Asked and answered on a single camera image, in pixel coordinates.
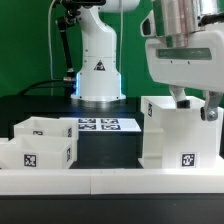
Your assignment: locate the white drawer cabinet frame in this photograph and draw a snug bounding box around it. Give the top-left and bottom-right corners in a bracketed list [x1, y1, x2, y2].
[139, 96, 223, 169]

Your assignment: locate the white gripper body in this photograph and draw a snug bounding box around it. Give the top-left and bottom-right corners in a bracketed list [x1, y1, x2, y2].
[145, 31, 224, 92]

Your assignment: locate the white marker sheet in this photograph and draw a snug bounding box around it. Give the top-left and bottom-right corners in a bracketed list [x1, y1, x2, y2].
[75, 118, 141, 132]

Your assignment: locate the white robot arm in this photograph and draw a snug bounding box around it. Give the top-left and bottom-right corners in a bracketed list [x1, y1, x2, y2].
[56, 0, 224, 121]

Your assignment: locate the white front barrier rail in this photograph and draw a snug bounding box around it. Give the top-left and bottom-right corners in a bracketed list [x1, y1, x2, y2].
[0, 169, 224, 195]

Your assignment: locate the white barrier rail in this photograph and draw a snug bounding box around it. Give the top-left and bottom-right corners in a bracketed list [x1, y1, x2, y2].
[0, 138, 9, 146]
[0, 169, 224, 195]

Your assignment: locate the white front drawer box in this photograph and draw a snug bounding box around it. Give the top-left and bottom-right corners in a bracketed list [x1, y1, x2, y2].
[0, 135, 77, 169]

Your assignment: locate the white left barrier rail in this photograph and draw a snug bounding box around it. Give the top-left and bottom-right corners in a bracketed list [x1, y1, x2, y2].
[0, 138, 9, 146]

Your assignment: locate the white drawer box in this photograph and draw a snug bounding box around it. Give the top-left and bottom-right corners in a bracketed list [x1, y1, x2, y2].
[0, 135, 77, 169]
[14, 117, 79, 139]

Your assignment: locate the black cable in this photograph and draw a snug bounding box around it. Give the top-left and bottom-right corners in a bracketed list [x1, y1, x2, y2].
[18, 79, 73, 97]

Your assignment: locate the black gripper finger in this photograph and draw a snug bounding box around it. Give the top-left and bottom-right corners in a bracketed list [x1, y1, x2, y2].
[169, 85, 190, 109]
[200, 91, 223, 121]

